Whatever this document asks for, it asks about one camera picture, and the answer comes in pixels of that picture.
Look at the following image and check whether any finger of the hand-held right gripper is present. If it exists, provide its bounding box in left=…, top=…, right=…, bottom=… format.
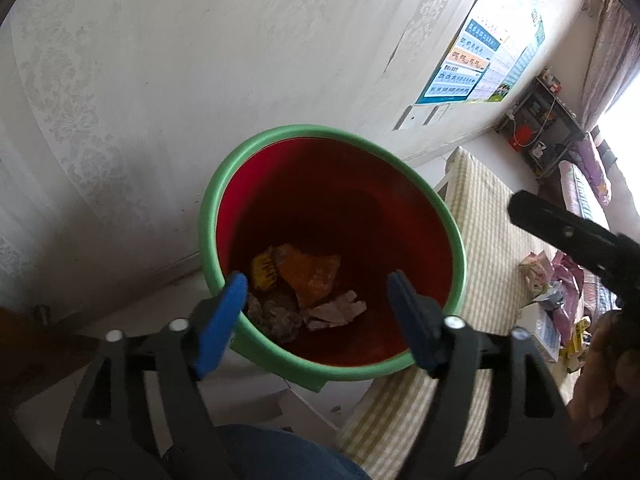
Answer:
left=508, top=190, right=640, bottom=307

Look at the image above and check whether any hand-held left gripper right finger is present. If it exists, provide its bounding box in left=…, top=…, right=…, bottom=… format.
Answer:
left=386, top=270, right=584, bottom=480

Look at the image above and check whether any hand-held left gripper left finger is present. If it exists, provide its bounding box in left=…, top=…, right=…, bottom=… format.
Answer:
left=55, top=271, right=249, bottom=467

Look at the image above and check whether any white and blue carton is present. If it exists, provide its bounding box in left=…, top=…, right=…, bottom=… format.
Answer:
left=532, top=310, right=562, bottom=363

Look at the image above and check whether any red bin with green rim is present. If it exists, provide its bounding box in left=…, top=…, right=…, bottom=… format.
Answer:
left=198, top=124, right=468, bottom=394

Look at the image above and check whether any person's right hand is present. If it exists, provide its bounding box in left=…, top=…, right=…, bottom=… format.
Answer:
left=570, top=309, right=640, bottom=447

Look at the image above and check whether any bed with quilt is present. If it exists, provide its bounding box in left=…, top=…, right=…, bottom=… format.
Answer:
left=559, top=160, right=621, bottom=311

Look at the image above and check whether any pile of snack wrappers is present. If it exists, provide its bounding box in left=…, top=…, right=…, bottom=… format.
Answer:
left=519, top=250, right=598, bottom=373

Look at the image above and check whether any crumpled brown wrapper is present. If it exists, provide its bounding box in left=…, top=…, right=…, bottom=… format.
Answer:
left=246, top=290, right=306, bottom=345

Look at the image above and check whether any yellow snack wrapper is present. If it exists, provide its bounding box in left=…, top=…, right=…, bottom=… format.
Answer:
left=250, top=246, right=281, bottom=291

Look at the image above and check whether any purple floral pillow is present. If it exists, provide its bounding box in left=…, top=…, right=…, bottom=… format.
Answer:
left=575, top=135, right=613, bottom=206

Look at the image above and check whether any crumpled white paper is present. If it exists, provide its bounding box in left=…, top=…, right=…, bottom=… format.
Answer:
left=300, top=290, right=367, bottom=332

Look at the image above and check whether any checkered yellow tablecloth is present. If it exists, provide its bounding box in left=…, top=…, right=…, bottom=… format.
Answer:
left=337, top=147, right=566, bottom=480

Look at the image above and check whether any orange snack wrapper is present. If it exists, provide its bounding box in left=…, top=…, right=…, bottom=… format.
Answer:
left=274, top=243, right=343, bottom=308

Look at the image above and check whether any red container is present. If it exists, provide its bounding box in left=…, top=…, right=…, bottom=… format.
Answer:
left=507, top=126, right=535, bottom=152

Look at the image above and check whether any black metal shelf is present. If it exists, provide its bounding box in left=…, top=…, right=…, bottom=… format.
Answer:
left=495, top=76, right=587, bottom=180

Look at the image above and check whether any person's blue jeans leg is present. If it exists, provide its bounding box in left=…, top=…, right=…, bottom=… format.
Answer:
left=215, top=424, right=373, bottom=480

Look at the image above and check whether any pink curtain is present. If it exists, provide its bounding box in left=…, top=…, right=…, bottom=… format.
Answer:
left=580, top=2, right=640, bottom=128

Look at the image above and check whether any white wall switch plate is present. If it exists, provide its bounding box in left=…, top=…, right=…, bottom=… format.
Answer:
left=392, top=105, right=427, bottom=132

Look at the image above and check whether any white grid wall poster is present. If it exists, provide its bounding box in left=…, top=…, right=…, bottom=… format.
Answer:
left=467, top=0, right=547, bottom=103

